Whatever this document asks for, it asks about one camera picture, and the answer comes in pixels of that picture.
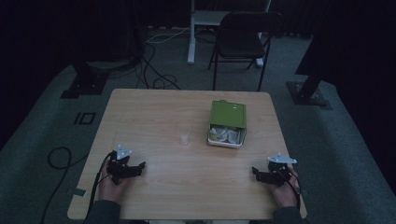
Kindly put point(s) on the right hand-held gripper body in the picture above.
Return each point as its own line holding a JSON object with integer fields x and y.
{"x": 278, "y": 172}

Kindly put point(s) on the green box sleeve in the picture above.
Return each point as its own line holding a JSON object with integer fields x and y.
{"x": 228, "y": 113}

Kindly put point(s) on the pile of white packets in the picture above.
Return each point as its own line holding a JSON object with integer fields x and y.
{"x": 226, "y": 134}

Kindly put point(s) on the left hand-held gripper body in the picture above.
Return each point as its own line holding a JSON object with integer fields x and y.
{"x": 120, "y": 169}

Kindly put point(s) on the black folding chair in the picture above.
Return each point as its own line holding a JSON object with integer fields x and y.
{"x": 241, "y": 40}

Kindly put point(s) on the person's right hand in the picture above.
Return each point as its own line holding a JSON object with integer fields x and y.
{"x": 285, "y": 193}

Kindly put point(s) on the person's left hand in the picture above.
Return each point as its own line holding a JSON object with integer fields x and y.
{"x": 112, "y": 188}

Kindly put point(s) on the black stand with base plate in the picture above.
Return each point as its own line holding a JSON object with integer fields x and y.
{"x": 308, "y": 90}
{"x": 85, "y": 82}

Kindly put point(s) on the black floor socket frame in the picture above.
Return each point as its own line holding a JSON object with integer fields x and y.
{"x": 84, "y": 118}

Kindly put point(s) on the white box drawer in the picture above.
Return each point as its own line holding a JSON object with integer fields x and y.
{"x": 225, "y": 143}

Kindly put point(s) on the small clear plastic cup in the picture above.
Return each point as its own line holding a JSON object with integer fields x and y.
{"x": 184, "y": 139}

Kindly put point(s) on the white desk frame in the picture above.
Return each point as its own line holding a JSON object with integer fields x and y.
{"x": 194, "y": 31}

